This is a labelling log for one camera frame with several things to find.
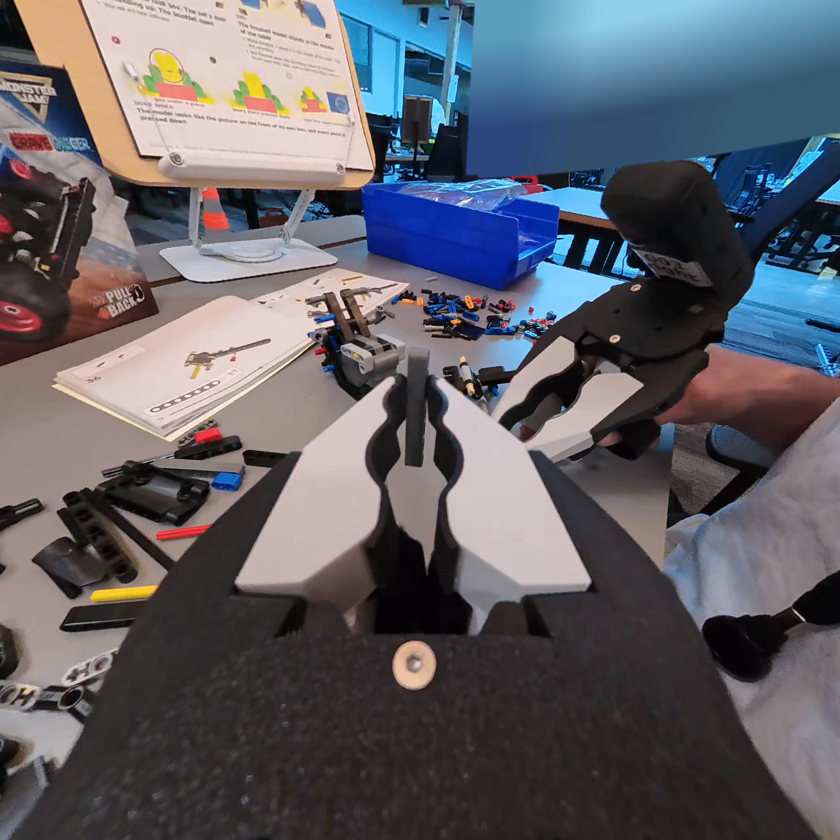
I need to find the person's right hand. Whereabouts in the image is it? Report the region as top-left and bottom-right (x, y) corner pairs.
(653, 344), (769, 431)

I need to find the person's right forearm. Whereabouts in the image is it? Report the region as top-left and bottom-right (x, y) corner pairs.
(755, 357), (840, 447)

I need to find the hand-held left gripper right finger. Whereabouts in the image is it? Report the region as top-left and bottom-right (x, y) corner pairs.
(427, 377), (592, 601)

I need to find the lego instruction booklet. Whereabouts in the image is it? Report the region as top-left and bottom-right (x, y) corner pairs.
(52, 268), (411, 441)

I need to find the person's white shirt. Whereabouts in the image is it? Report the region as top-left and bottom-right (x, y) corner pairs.
(663, 394), (840, 840)

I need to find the black lego axle subassembly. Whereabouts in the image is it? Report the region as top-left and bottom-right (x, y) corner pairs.
(443, 356), (519, 408)

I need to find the blue plastic bin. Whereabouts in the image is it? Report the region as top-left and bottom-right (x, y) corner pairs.
(362, 180), (560, 291)

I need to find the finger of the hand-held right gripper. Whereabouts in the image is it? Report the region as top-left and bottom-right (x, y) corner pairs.
(491, 336), (595, 437)
(521, 369), (645, 462)

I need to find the clear plastic bag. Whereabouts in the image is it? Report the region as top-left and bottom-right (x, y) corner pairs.
(400, 178), (529, 211)

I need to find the monster truck lego box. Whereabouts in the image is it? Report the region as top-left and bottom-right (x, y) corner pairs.
(0, 58), (160, 367)

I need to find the pile of large lego parts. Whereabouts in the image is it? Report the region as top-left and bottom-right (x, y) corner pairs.
(0, 420), (290, 815)

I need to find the grey motor lego chassis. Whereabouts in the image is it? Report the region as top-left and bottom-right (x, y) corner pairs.
(308, 289), (404, 398)

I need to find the pile of small lego pieces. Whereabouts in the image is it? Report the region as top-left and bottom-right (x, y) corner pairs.
(392, 289), (559, 342)

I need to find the dark grey lego beam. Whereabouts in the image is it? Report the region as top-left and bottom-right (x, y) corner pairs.
(403, 348), (432, 468)

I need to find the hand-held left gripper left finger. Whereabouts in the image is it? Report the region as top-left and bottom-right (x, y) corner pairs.
(235, 375), (403, 601)

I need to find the wooden document stand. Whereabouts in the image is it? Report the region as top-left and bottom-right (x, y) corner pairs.
(13, 0), (376, 283)

